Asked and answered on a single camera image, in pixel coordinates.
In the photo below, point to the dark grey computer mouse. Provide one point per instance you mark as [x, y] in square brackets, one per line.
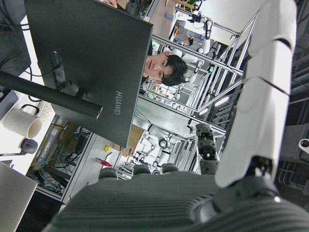
[29, 146]

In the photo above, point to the dark grey Huawei monitor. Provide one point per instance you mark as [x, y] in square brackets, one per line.
[96, 60]

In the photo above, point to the white mug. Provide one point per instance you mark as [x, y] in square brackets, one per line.
[19, 123]

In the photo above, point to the silver laptop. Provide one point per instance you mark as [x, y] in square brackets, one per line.
[14, 193]

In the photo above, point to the brown cardboard box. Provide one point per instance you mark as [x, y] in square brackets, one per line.
[135, 140]

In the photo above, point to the background person in light shirt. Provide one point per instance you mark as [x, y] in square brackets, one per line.
[184, 38]

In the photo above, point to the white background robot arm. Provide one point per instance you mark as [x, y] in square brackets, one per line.
[207, 31]

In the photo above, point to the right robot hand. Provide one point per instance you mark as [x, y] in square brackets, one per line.
[144, 205]

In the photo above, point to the white computer keyboard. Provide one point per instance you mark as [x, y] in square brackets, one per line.
[46, 111]

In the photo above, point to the person in black t-shirt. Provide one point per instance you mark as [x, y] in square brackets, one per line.
[164, 67]

